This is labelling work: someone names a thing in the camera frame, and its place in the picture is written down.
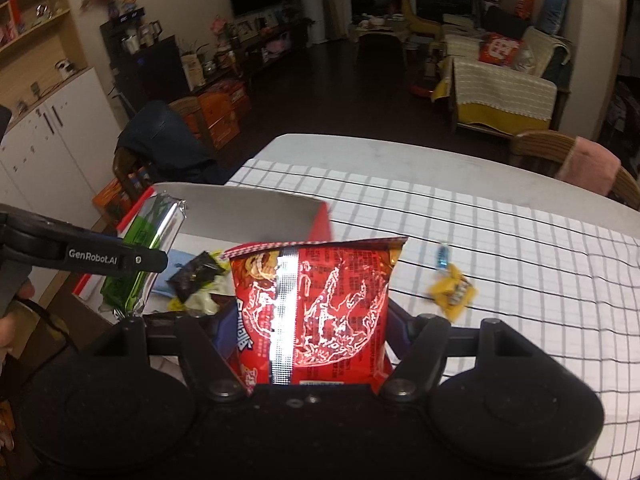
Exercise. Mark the yellow cartoon snack packet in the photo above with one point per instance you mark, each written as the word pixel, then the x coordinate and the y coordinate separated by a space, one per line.
pixel 200 302

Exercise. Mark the white standing air conditioner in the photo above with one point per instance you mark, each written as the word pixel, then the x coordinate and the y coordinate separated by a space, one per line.
pixel 314 5

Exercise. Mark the black snack packet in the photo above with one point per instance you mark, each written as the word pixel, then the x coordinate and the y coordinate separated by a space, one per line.
pixel 195 272

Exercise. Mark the white and blue snack packet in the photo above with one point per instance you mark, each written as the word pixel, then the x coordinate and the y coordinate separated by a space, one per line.
pixel 162 280

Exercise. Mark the orange cartons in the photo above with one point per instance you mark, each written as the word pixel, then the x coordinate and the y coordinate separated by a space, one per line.
pixel 220 110

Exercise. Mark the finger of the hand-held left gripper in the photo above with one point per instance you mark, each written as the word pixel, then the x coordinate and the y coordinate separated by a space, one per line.
pixel 147 260

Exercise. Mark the dark coffee table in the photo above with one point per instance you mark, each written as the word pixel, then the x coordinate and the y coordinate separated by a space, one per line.
pixel 377 40

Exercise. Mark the sofa with beige cover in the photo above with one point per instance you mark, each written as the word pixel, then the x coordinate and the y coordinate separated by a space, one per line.
pixel 500 92

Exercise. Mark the black cabinet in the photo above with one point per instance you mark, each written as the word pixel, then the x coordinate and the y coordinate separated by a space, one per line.
pixel 150 70

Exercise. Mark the pink towel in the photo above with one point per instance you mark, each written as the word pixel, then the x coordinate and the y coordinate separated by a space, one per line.
pixel 590 165

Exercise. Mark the green foil snack packet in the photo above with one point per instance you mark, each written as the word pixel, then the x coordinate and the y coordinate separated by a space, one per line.
pixel 142 227

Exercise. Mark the yellow giraffe toy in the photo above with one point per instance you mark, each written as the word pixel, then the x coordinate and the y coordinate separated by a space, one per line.
pixel 417 12

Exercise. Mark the red snack bag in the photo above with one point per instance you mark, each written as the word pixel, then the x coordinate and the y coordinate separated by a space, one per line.
pixel 340 310

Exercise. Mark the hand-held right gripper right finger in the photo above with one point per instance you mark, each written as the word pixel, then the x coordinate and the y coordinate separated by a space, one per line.
pixel 400 330

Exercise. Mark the red cardboard box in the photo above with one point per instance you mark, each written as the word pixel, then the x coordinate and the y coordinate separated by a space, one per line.
pixel 240 215

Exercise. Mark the wooden chair with jacket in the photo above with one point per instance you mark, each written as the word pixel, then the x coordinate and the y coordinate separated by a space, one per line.
pixel 125 175

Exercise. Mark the blue jacket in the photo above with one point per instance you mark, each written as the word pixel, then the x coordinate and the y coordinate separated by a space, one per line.
pixel 160 140

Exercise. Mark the small yellow candy packet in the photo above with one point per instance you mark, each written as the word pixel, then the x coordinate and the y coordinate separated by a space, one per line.
pixel 452 292

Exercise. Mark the wooden chair with towel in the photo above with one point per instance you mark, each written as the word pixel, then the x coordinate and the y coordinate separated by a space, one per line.
pixel 542 150

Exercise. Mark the dark television stand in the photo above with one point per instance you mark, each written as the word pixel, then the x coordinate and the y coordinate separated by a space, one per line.
pixel 265 47

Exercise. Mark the white cabinet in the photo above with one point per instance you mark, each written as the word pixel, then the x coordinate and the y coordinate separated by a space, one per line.
pixel 55 145

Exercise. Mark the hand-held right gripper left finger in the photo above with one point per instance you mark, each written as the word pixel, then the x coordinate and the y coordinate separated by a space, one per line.
pixel 227 325

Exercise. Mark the red printed cushion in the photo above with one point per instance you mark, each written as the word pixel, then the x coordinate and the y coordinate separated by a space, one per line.
pixel 500 50

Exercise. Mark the person's left hand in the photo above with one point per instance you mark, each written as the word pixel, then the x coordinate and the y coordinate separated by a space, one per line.
pixel 7 332

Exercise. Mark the wooden wall shelf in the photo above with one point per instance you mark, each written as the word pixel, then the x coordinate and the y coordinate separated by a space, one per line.
pixel 30 10

